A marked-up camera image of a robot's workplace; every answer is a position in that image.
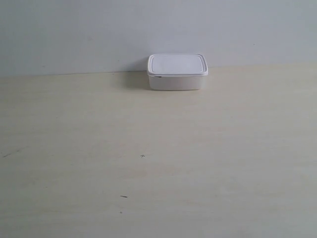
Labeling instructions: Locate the white lidded plastic container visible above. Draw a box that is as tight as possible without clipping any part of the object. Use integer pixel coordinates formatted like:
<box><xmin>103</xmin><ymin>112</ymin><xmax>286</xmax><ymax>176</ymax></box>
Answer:
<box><xmin>147</xmin><ymin>54</ymin><xmax>209</xmax><ymax>91</ymax></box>

